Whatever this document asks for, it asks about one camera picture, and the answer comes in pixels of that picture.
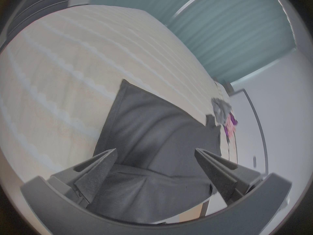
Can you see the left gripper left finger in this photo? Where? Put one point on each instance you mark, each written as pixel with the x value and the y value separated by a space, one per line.
pixel 97 175

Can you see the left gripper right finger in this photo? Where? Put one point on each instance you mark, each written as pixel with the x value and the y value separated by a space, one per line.
pixel 220 172

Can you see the black T-shirt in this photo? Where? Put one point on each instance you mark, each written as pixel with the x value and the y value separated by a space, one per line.
pixel 151 131

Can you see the pile of clothes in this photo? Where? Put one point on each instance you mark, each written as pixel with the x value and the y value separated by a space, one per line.
pixel 231 126

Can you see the bed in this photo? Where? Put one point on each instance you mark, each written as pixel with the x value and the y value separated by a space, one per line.
pixel 73 70

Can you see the grey garment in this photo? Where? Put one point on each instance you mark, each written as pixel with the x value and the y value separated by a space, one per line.
pixel 221 110

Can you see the white printed pillow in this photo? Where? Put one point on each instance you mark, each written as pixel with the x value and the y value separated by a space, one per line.
pixel 220 90

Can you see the grey bedside table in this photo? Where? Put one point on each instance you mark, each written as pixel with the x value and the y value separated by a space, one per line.
pixel 228 87

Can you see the blue-green curtain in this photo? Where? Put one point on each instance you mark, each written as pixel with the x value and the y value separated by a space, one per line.
pixel 244 33
pixel 137 4

